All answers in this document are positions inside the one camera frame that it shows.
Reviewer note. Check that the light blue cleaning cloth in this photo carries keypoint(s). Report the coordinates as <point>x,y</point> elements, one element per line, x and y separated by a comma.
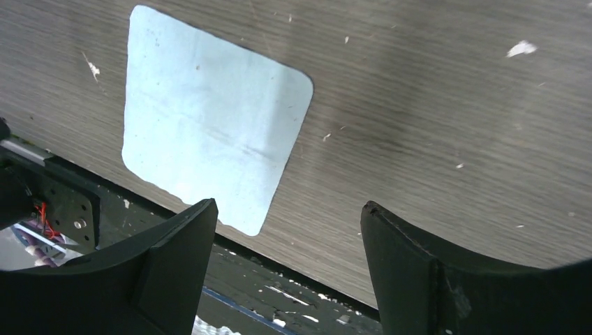
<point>205,118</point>

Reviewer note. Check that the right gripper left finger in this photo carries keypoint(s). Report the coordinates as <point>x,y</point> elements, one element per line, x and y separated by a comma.
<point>149,283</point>

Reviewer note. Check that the white slotted cable duct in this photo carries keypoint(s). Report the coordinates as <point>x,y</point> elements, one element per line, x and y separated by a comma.
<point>200,327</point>

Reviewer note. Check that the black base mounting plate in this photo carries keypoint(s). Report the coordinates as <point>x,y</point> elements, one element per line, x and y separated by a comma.
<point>59,211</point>

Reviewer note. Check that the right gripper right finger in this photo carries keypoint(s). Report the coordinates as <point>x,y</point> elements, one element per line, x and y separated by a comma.
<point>424,284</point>

